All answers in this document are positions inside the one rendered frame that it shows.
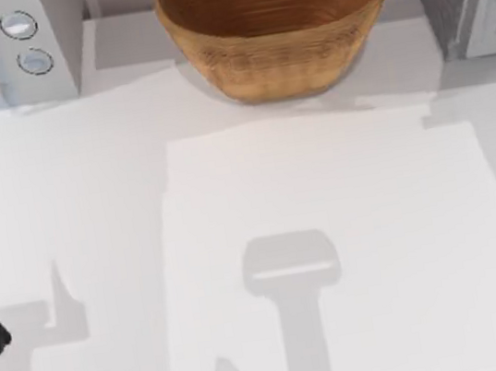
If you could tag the round microwave knob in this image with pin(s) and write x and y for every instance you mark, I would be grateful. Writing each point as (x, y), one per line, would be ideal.
(18, 25)
(35, 61)

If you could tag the brown woven basket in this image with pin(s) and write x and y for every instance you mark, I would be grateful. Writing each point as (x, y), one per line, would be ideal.
(279, 50)

